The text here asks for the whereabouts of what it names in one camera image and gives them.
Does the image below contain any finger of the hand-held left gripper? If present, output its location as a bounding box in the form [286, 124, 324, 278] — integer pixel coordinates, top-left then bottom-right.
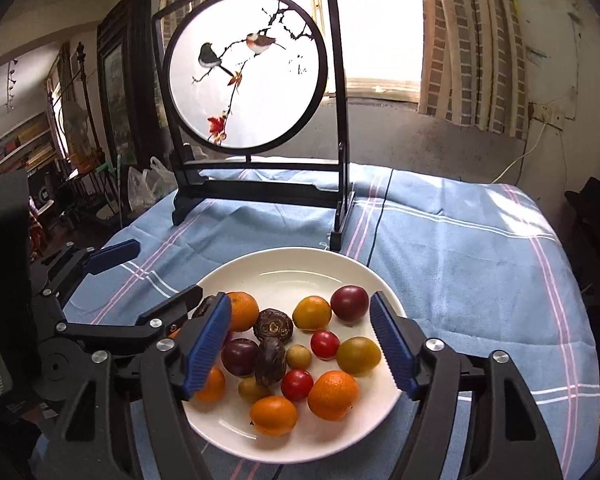
[55, 285, 204, 356]
[29, 239, 142, 306]

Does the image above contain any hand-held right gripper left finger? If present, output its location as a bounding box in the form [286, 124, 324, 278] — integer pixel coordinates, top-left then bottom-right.
[35, 291, 233, 480]

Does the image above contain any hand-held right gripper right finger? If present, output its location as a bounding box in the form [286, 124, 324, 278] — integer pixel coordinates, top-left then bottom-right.
[369, 291, 563, 480]

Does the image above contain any small yellow cherry tomato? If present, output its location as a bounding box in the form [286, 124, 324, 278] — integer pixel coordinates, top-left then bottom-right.
[237, 376, 271, 404]
[285, 344, 313, 369]

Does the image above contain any large orange mandarin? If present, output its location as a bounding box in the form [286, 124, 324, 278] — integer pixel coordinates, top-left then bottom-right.
[307, 370, 361, 422]

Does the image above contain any white round plate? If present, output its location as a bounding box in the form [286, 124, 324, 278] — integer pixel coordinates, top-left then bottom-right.
[180, 247, 408, 463]

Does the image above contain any red cherry tomato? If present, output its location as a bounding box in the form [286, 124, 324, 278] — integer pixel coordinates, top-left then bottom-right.
[310, 330, 340, 360]
[280, 369, 314, 403]

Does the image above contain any clear plastic bag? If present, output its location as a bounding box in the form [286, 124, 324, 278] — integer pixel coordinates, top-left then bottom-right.
[127, 156, 177, 213]

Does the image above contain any blue checked tablecloth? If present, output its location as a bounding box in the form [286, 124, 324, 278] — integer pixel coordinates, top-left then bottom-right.
[30, 162, 600, 480]

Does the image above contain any dark framed painting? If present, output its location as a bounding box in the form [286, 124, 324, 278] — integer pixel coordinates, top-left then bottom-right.
[96, 0, 170, 171]

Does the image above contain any round bird painting table screen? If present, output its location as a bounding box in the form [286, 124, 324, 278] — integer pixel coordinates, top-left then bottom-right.
[151, 0, 356, 252]

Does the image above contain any black hat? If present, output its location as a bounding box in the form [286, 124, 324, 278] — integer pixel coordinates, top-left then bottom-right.
[564, 176, 600, 222]

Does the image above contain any wall bookshelf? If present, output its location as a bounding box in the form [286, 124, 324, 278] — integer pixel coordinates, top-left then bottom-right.
[0, 110, 63, 183]

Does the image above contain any white power cable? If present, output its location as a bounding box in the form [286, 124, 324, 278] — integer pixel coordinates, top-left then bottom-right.
[490, 120, 549, 182]

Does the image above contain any white wall socket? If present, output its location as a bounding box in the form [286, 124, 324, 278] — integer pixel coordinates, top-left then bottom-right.
[529, 102, 566, 132]

